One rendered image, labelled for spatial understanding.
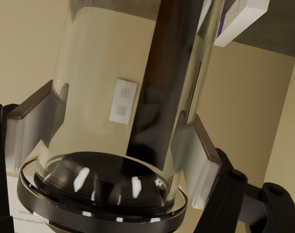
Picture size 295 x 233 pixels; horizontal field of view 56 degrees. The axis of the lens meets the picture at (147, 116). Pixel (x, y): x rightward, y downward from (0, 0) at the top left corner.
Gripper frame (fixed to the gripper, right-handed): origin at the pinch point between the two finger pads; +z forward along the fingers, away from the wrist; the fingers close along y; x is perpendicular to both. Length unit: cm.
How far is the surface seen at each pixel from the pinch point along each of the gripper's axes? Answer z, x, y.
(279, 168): 21.6, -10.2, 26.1
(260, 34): 49, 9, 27
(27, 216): 46, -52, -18
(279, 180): 20.2, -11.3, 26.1
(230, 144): 55, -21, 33
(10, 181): 49, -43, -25
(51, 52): 59, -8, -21
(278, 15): 35.6, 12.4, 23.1
